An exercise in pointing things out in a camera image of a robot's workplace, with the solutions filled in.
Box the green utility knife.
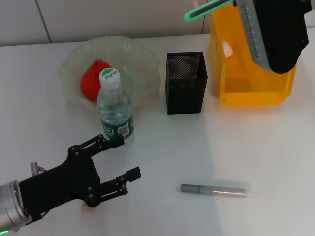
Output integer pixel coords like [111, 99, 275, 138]
[184, 0, 238, 24]

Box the left arm cable with plug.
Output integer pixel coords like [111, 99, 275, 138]
[29, 161, 48, 177]

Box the pale green glass fruit plate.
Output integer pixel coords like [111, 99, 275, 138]
[58, 36, 162, 118]

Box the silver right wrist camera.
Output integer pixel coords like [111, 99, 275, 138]
[233, 0, 315, 74]

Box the yellow plastic bin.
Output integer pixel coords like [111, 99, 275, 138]
[208, 3, 297, 107]

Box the white paper ball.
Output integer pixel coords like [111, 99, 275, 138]
[221, 40, 234, 58]

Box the black mesh pen holder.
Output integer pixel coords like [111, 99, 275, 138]
[165, 51, 209, 115]

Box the grey marker pen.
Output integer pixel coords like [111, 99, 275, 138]
[181, 183, 259, 199]

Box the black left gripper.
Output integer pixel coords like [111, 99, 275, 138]
[19, 134, 142, 219]

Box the red-orange fruit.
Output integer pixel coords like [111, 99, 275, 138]
[80, 59, 111, 102]

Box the clear green-label water bottle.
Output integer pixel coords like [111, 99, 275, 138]
[97, 68, 135, 141]

